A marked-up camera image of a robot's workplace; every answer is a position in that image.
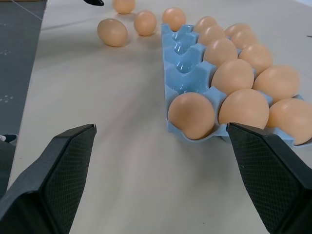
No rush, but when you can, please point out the brown egg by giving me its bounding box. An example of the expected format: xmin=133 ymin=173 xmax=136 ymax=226
xmin=97 ymin=19 xmax=128 ymax=47
xmin=230 ymin=30 xmax=259 ymax=49
xmin=266 ymin=97 xmax=312 ymax=145
xmin=218 ymin=88 xmax=270 ymax=130
xmin=211 ymin=59 xmax=255 ymax=96
xmin=224 ymin=23 xmax=252 ymax=37
xmin=112 ymin=0 xmax=136 ymax=15
xmin=167 ymin=92 xmax=216 ymax=140
xmin=252 ymin=65 xmax=301 ymax=104
xmin=133 ymin=10 xmax=157 ymax=37
xmin=194 ymin=16 xmax=218 ymax=34
xmin=238 ymin=43 xmax=273 ymax=71
xmin=197 ymin=25 xmax=227 ymax=46
xmin=203 ymin=38 xmax=239 ymax=67
xmin=162 ymin=7 xmax=187 ymax=32

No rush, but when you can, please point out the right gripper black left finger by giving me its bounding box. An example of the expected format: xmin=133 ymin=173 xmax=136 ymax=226
xmin=0 ymin=123 xmax=98 ymax=234

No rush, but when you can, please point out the black and white shoe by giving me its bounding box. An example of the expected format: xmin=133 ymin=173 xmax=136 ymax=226
xmin=0 ymin=134 xmax=19 ymax=146

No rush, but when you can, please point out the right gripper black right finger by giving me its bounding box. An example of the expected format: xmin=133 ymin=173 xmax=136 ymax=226
xmin=226 ymin=121 xmax=312 ymax=234

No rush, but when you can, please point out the blue plastic egg tray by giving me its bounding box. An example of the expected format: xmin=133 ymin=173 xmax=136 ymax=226
xmin=160 ymin=23 xmax=312 ymax=147

